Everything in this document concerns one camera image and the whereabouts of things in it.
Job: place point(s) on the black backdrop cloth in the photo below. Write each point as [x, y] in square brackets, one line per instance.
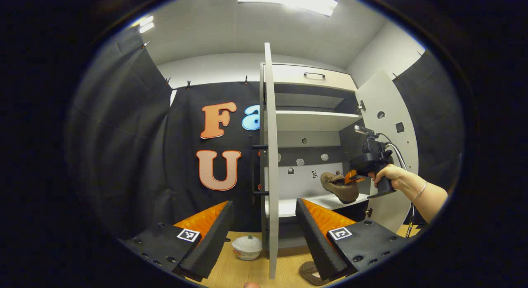
[123, 156]

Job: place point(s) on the large ceiling light panel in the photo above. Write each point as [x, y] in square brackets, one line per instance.
[288, 1]

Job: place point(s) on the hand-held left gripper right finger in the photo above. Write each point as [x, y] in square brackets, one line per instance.
[315, 242]

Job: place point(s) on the white shoe cabinet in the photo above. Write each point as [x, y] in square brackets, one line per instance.
[313, 121]

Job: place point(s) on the brown fuzzy shoe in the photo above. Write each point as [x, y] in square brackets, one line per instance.
[338, 189]
[308, 271]

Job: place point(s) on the white cabinet drawer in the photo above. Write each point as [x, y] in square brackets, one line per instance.
[297, 75]

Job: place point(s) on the small ceiling light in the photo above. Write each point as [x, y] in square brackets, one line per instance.
[146, 24]

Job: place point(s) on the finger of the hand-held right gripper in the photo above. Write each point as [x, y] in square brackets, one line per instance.
[354, 178]

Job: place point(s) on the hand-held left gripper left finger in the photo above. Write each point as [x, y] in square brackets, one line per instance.
[212, 242]

